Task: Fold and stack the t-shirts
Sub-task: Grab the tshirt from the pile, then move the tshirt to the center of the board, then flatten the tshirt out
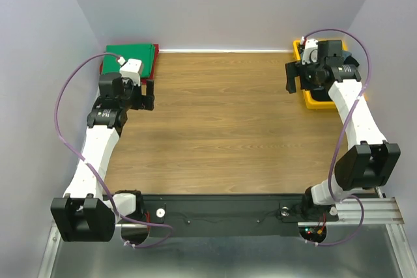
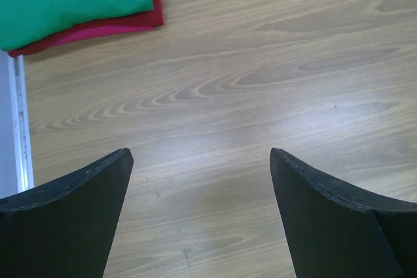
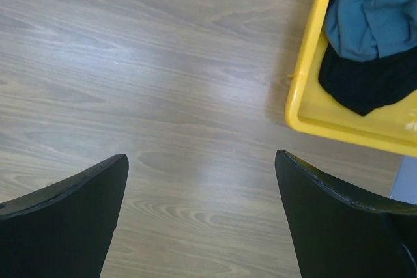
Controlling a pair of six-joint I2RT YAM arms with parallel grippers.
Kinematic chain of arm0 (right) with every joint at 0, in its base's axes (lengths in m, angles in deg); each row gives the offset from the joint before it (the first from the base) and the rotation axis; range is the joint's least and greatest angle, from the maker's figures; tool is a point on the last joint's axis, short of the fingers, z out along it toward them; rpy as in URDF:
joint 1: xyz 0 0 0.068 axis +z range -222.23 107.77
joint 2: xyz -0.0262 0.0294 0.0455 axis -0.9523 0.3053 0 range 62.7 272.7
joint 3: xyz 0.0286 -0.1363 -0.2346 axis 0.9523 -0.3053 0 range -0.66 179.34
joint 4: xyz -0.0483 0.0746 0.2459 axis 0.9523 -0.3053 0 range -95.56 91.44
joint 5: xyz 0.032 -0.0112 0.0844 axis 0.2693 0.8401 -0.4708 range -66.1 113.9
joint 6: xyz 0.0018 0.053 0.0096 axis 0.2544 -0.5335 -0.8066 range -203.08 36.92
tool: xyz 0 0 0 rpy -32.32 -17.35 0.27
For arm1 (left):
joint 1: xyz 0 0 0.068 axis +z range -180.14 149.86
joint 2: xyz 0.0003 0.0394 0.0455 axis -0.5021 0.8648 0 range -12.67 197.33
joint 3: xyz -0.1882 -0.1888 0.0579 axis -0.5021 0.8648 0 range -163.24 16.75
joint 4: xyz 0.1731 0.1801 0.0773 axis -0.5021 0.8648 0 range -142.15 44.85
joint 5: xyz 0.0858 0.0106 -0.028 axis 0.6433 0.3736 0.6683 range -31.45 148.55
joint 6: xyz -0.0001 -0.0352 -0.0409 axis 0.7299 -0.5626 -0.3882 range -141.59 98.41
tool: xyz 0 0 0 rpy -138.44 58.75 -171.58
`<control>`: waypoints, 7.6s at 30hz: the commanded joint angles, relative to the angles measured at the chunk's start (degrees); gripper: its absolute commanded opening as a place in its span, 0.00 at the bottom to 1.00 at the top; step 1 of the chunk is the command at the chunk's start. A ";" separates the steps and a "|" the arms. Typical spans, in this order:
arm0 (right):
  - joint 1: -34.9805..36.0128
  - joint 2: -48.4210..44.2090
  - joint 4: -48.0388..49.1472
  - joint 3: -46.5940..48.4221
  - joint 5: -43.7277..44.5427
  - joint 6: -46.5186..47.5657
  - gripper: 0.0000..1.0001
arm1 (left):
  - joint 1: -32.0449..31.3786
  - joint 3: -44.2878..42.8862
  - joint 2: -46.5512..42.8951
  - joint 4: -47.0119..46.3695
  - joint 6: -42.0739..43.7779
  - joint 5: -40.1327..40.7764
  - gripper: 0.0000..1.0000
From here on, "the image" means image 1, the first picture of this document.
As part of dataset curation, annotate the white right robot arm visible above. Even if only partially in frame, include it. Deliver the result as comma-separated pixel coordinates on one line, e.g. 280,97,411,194
285,43,401,219

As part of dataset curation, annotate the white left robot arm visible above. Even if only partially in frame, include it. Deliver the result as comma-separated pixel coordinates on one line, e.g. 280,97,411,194
51,70,153,242

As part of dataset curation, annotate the black crumpled t-shirt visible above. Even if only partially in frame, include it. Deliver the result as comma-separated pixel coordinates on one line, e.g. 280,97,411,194
316,41,362,92

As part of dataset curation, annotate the yellow plastic bin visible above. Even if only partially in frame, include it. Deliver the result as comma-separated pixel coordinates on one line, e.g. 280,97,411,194
292,39,352,109

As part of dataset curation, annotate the folded green t-shirt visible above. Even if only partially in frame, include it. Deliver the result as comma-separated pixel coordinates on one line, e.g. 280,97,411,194
100,43,156,80

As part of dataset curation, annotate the folded red t-shirt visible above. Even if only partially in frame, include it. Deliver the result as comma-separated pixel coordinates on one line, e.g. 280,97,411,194
98,43,160,80

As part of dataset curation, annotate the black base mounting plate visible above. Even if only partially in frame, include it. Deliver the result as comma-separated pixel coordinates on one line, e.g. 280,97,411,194
107,193,339,238

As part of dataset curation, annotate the small electronics board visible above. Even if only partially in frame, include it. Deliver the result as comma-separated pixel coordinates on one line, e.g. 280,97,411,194
299,226,327,242

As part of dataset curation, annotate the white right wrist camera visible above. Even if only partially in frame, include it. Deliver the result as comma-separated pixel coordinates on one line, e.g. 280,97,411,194
300,37,319,64

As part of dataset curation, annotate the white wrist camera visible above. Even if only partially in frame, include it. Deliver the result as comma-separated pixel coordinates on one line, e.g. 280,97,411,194
300,37,319,64
119,59,143,85

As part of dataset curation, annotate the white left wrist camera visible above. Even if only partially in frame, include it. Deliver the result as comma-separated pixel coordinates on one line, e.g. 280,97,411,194
119,59,143,85

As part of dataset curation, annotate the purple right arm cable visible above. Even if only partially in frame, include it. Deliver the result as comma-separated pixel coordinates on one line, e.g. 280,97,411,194
301,28,372,248

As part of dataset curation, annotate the aluminium extrusion rail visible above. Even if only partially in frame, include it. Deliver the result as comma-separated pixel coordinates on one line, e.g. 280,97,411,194
336,191,404,225

